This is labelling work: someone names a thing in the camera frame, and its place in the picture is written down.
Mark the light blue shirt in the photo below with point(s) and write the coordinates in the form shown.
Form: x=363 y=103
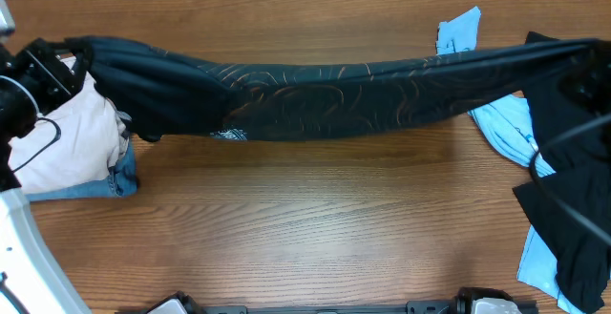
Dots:
x=507 y=125

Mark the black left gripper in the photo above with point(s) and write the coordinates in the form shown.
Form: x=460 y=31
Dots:
x=35 y=60

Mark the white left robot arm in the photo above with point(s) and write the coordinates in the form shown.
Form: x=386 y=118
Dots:
x=31 y=279

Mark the beige folded trousers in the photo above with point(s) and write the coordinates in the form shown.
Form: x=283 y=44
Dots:
x=46 y=133

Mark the plain black garment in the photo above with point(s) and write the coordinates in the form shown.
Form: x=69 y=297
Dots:
x=581 y=179

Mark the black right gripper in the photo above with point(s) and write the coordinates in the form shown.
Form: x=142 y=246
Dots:
x=581 y=83

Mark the blue denim jeans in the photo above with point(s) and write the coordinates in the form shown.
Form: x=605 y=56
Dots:
x=105 y=180

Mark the black printed cycling jersey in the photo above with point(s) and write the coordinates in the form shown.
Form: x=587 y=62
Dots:
x=166 y=93

